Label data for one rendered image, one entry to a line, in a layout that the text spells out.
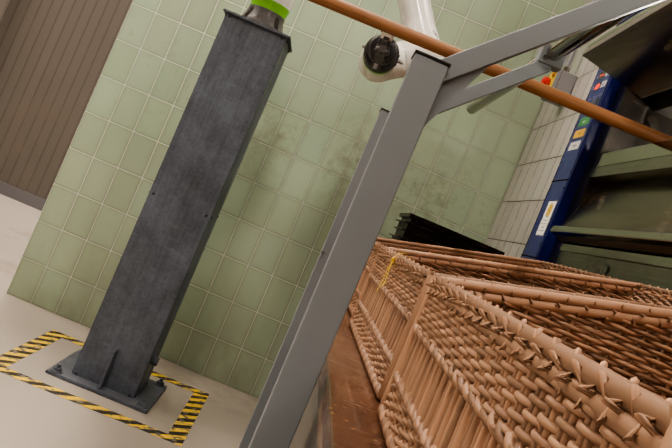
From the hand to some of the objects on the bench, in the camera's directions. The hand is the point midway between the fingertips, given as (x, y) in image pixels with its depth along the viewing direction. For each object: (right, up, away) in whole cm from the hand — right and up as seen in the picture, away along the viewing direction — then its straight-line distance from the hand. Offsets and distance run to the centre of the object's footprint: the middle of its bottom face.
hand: (388, 33), depth 179 cm
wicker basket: (+13, -70, -67) cm, 98 cm away
